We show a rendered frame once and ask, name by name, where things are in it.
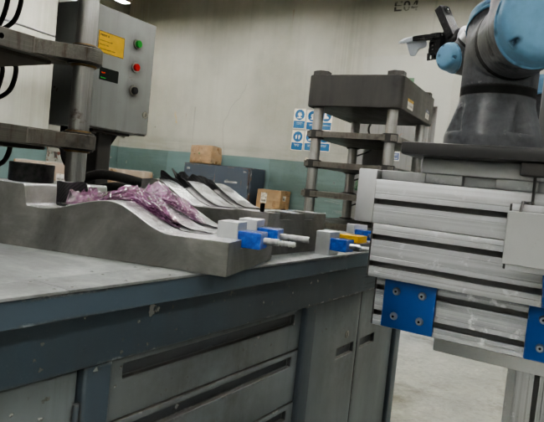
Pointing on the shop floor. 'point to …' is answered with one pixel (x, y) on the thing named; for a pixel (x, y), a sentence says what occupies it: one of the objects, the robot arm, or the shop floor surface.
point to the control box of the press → (107, 80)
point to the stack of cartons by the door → (273, 198)
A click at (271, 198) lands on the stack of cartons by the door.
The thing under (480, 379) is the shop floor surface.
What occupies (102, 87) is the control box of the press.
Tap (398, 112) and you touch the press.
